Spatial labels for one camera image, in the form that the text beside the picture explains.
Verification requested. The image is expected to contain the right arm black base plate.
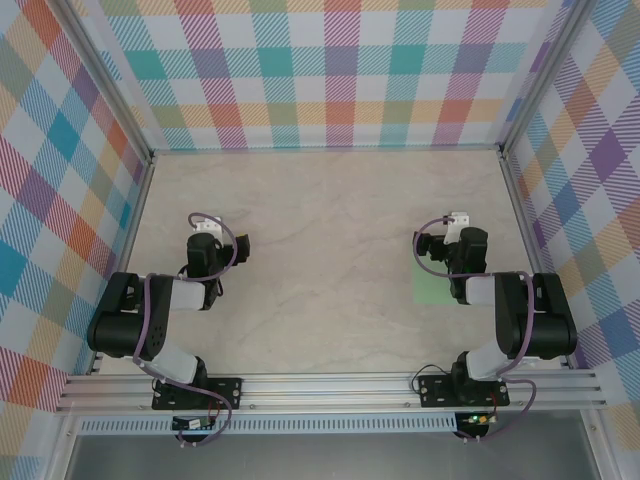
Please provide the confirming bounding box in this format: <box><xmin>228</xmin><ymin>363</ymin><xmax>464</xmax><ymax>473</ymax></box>
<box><xmin>417</xmin><ymin>374</ymin><xmax>511</xmax><ymax>409</ymax></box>

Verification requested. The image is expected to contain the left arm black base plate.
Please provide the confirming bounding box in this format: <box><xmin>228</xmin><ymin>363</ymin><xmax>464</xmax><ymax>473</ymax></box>
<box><xmin>151</xmin><ymin>377</ymin><xmax>244</xmax><ymax>412</ymax></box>

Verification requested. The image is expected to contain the green paper sheet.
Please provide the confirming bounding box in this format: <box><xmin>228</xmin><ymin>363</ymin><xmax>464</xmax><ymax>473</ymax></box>
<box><xmin>412</xmin><ymin>254</ymin><xmax>460</xmax><ymax>305</ymax></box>

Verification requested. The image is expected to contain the aluminium table edge rail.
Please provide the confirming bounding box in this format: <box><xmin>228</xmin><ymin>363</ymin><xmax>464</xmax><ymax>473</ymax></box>
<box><xmin>499</xmin><ymin>149</ymin><xmax>571</xmax><ymax>369</ymax></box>
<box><xmin>89</xmin><ymin>152</ymin><xmax>156</xmax><ymax>376</ymax></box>

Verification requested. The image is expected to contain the wide aluminium mounting rail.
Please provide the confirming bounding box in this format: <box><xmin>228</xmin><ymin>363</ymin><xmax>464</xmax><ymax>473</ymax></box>
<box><xmin>54</xmin><ymin>369</ymin><xmax>609</xmax><ymax>414</ymax></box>

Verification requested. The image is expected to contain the grey metal panel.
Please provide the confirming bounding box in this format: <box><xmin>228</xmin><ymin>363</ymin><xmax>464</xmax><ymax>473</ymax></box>
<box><xmin>64</xmin><ymin>432</ymin><xmax>601</xmax><ymax>480</ymax></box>

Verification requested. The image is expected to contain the right arm thin black wire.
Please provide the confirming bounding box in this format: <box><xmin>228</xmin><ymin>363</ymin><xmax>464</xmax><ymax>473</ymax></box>
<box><xmin>409</xmin><ymin>372</ymin><xmax>454</xmax><ymax>396</ymax></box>

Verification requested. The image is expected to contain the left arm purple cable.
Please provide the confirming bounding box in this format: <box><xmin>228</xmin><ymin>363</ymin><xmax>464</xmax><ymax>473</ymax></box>
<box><xmin>132</xmin><ymin>212</ymin><xmax>239</xmax><ymax>448</ymax></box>

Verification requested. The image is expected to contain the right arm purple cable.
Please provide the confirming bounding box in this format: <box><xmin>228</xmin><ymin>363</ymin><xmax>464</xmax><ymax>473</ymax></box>
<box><xmin>412</xmin><ymin>215</ymin><xmax>539</xmax><ymax>444</ymax></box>

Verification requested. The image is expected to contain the thin aluminium table edge strip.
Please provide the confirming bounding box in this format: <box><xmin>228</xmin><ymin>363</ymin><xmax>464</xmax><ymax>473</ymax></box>
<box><xmin>149</xmin><ymin>143</ymin><xmax>504</xmax><ymax>154</ymax></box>

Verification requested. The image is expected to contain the aluminium frame post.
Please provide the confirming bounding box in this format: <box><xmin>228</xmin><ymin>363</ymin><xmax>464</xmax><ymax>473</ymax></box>
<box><xmin>54</xmin><ymin>0</ymin><xmax>154</xmax><ymax>161</ymax></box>
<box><xmin>499</xmin><ymin>0</ymin><xmax>596</xmax><ymax>151</ymax></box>

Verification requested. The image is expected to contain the slotted grey cable duct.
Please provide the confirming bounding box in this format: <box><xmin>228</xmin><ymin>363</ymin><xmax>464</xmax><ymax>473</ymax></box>
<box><xmin>77</xmin><ymin>412</ymin><xmax>459</xmax><ymax>435</ymax></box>

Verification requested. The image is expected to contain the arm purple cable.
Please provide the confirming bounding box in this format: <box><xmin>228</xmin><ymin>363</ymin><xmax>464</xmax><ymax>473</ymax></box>
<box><xmin>412</xmin><ymin>215</ymin><xmax>539</xmax><ymax>444</ymax></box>
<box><xmin>132</xmin><ymin>212</ymin><xmax>239</xmax><ymax>448</ymax></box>

